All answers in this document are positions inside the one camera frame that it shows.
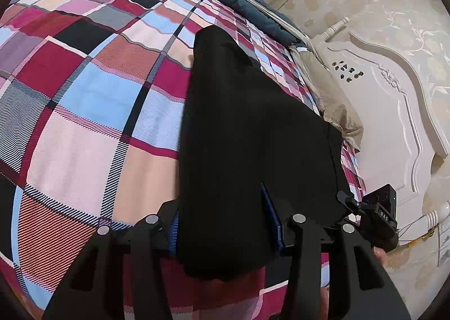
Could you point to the black pants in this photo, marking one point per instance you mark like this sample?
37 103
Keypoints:
246 137

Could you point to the white carved headboard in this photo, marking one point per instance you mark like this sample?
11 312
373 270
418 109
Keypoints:
386 130

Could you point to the tan pillow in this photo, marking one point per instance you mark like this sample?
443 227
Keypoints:
334 109

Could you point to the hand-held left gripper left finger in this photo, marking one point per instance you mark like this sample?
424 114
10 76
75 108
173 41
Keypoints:
173 235

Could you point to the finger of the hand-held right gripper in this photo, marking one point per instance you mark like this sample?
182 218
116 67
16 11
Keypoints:
348 202

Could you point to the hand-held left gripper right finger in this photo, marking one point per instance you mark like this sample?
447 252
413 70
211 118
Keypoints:
273 221

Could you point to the person's right hand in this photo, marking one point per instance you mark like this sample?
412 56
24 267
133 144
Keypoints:
380 256

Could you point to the plaid bedsheet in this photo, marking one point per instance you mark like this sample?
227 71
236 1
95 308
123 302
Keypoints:
88 95

